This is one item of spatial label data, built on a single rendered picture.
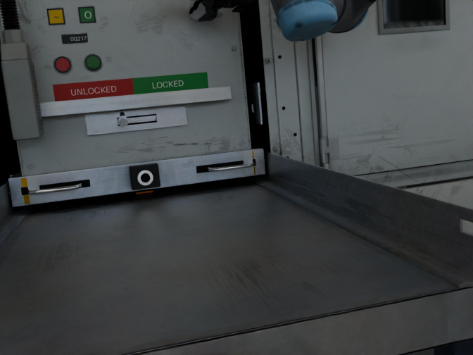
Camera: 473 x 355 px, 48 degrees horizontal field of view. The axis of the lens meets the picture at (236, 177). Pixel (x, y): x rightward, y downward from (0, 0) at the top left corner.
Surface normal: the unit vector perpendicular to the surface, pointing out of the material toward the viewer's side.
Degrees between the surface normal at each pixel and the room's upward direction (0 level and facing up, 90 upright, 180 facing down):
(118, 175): 90
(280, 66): 90
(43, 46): 90
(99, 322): 0
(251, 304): 0
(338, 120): 90
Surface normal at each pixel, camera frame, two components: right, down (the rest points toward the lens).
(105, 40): 0.25, 0.13
